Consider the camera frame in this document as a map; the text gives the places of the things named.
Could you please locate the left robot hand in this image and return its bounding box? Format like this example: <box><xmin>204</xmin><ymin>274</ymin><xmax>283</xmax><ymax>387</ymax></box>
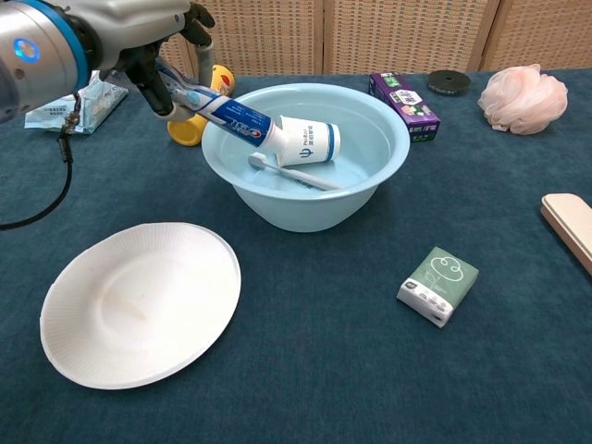
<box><xmin>68</xmin><ymin>0</ymin><xmax>216</xmax><ymax>122</ymax></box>

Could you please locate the blue white toothpaste tube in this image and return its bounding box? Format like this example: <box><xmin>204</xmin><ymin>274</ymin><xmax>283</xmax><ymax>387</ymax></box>
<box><xmin>154</xmin><ymin>58</ymin><xmax>286</xmax><ymax>156</ymax></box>

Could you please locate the white paper cup blue band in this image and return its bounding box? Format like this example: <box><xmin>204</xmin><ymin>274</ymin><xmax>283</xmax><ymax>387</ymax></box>
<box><xmin>275</xmin><ymin>115</ymin><xmax>342</xmax><ymax>167</ymax></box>

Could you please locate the white toothbrush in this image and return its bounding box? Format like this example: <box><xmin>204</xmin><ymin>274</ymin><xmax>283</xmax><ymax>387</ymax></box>
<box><xmin>248</xmin><ymin>153</ymin><xmax>343</xmax><ymax>191</ymax></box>

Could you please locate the light blue plastic basin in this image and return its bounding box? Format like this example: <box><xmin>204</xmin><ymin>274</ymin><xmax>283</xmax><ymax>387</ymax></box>
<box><xmin>201</xmin><ymin>82</ymin><xmax>412</xmax><ymax>234</ymax></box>

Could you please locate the purple box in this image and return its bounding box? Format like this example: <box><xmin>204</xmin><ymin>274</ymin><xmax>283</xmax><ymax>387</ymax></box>
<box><xmin>368</xmin><ymin>71</ymin><xmax>442</xmax><ymax>143</ymax></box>

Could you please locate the pink plastic case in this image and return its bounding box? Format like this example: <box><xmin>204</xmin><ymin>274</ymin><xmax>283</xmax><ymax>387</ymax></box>
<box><xmin>539</xmin><ymin>192</ymin><xmax>592</xmax><ymax>278</ymax></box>

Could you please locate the light blue wet wipes pack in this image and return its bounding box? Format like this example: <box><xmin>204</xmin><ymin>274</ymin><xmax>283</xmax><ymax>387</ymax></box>
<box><xmin>23</xmin><ymin>76</ymin><xmax>130</xmax><ymax>136</ymax></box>

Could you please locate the yellow bottle red label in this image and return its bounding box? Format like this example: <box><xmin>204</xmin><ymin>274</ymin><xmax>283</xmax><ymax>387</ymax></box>
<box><xmin>166</xmin><ymin>64</ymin><xmax>236</xmax><ymax>147</ymax></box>

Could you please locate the wicker folding screen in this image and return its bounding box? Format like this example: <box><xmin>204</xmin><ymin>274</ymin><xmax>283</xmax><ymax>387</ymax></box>
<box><xmin>156</xmin><ymin>0</ymin><xmax>592</xmax><ymax>78</ymax></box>

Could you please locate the white paper plate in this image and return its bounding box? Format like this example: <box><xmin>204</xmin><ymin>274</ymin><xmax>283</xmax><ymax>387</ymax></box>
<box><xmin>40</xmin><ymin>221</ymin><xmax>243</xmax><ymax>390</ymax></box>

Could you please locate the black round disc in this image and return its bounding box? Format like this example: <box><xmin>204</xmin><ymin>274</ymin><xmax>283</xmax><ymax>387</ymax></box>
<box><xmin>426</xmin><ymin>68</ymin><xmax>472</xmax><ymax>96</ymax></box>

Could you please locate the dark teal table cloth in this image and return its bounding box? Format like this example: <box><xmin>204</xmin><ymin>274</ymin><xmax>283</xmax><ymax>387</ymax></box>
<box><xmin>0</xmin><ymin>68</ymin><xmax>592</xmax><ymax>444</ymax></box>

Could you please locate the green white tissue pack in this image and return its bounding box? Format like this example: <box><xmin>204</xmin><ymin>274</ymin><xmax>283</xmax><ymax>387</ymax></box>
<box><xmin>396</xmin><ymin>245</ymin><xmax>480</xmax><ymax>329</ymax></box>

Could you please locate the pink bath pouf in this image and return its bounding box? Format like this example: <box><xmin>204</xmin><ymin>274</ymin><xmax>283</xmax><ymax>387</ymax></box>
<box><xmin>477</xmin><ymin>63</ymin><xmax>569</xmax><ymax>136</ymax></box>

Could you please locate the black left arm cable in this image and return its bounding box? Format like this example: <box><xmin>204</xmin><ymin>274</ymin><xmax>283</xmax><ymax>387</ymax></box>
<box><xmin>0</xmin><ymin>92</ymin><xmax>87</xmax><ymax>231</ymax></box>

